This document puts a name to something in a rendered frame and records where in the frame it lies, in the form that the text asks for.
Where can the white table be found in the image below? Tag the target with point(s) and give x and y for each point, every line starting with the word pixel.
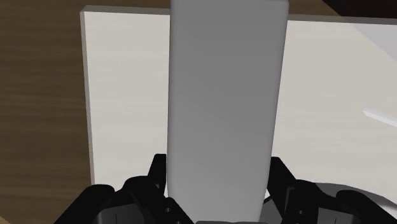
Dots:
pixel 127 93

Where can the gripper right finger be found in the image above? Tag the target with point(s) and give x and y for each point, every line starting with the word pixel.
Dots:
pixel 304 204

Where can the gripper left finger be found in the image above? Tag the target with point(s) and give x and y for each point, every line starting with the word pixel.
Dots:
pixel 139 201

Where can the tall grey rectangular block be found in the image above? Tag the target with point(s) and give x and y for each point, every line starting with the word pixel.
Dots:
pixel 223 108

